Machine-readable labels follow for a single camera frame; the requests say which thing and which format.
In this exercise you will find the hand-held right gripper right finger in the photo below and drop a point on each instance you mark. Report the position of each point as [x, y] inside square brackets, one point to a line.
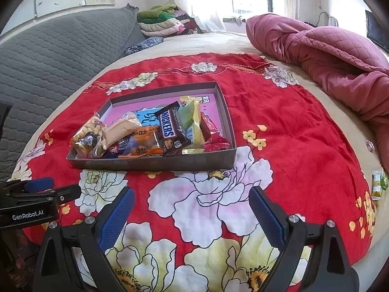
[267, 216]

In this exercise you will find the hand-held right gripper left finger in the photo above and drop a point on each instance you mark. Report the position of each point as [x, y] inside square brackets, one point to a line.
[117, 216]

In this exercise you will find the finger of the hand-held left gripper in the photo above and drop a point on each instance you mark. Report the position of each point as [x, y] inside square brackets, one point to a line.
[39, 184]
[68, 193]

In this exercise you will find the dark candy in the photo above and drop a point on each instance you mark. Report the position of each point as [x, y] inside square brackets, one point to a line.
[88, 141]

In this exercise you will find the blue cookie packet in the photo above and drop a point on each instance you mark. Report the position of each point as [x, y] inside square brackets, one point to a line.
[110, 155]

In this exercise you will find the grey cardboard box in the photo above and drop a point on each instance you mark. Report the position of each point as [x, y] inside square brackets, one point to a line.
[152, 164]

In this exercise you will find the puffed snack packet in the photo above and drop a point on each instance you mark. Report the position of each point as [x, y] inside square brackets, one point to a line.
[82, 130]

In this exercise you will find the dark cookie packet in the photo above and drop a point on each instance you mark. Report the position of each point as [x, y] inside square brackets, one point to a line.
[120, 146]

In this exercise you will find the beige cake packet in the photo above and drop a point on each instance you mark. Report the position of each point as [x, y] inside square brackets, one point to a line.
[121, 127]

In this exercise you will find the red snack packet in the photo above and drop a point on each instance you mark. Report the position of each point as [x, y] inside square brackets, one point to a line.
[212, 133]

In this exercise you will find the brown chocolate bar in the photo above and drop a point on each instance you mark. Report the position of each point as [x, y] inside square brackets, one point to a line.
[170, 127]

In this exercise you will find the gold snack packet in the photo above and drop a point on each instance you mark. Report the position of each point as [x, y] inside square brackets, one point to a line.
[198, 137]

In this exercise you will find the light green snack packet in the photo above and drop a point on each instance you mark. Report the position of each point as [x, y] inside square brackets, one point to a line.
[187, 115]

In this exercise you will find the red floral blanket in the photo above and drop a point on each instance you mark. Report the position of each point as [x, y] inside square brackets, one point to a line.
[273, 112]

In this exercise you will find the pink book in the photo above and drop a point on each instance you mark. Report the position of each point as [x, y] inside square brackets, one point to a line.
[130, 109]

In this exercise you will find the small green packet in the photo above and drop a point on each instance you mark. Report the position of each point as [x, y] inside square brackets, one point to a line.
[385, 182]
[376, 185]

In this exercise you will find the grey quilted cushion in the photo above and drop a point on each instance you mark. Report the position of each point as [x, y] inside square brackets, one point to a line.
[60, 51]

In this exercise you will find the dark patterned cloth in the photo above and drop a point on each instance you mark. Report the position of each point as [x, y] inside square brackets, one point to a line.
[144, 45]

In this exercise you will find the pink quilt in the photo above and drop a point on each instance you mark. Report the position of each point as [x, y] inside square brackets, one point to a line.
[319, 51]

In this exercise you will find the beige bed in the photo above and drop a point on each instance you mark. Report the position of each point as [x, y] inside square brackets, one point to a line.
[197, 42]

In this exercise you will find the stack of folded clothes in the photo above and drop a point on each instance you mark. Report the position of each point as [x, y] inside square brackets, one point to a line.
[164, 21]

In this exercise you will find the black television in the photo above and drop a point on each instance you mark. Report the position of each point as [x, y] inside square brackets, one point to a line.
[378, 30]

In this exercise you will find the white curtain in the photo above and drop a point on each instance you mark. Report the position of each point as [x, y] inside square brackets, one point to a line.
[197, 6]

